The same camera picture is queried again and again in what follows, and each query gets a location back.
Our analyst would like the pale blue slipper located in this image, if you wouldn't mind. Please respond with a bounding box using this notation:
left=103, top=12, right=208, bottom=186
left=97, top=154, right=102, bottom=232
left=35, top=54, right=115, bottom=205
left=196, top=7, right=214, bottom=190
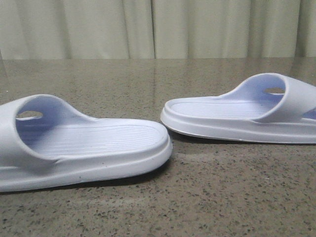
left=0, top=94, right=172, bottom=192
left=160, top=73, right=316, bottom=144

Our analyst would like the pale green curtain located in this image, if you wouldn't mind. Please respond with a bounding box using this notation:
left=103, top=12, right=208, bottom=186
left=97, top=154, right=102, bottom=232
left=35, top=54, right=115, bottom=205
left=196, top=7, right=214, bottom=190
left=0, top=0, right=316, bottom=59

